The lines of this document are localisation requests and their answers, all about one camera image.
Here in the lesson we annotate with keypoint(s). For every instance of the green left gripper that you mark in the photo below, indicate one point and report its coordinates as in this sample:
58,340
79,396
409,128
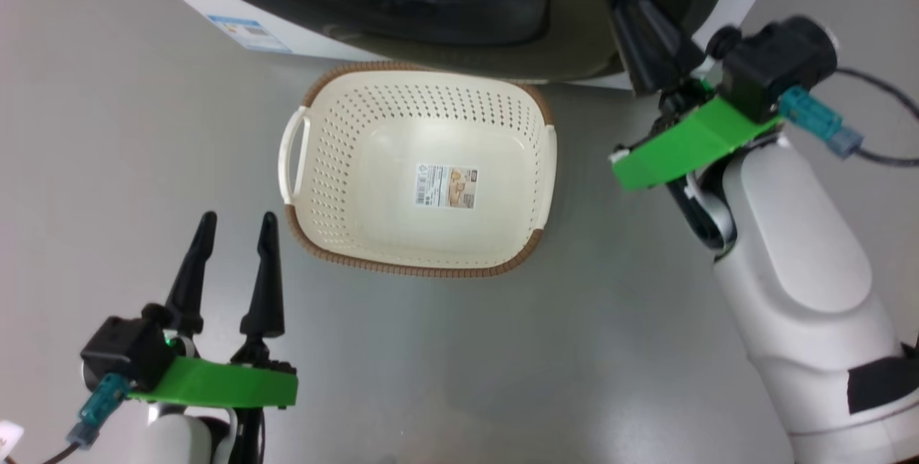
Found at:
215,383

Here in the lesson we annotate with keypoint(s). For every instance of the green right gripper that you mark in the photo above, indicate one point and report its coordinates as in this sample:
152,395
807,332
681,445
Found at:
689,144

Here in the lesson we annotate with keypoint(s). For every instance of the black round washing machine door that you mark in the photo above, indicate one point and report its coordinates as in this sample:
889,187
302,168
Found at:
431,22

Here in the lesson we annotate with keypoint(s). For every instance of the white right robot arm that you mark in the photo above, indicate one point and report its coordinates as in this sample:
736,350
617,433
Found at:
797,270

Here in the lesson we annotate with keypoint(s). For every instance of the cream laundry basket brown rim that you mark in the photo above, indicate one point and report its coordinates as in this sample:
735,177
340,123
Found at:
337,162

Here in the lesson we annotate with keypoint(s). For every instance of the white product sticker in basket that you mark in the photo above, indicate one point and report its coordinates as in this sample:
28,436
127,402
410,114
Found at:
446,186

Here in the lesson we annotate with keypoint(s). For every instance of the blue white energy label sticker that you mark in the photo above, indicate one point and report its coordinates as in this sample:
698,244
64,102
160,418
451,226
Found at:
251,34

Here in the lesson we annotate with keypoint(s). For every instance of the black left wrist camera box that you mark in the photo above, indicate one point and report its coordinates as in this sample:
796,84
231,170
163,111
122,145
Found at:
126,349

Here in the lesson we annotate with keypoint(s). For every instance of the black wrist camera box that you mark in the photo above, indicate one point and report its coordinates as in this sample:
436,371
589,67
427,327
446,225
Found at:
772,65
126,349

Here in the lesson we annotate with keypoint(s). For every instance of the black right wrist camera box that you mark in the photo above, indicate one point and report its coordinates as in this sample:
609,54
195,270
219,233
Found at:
772,65

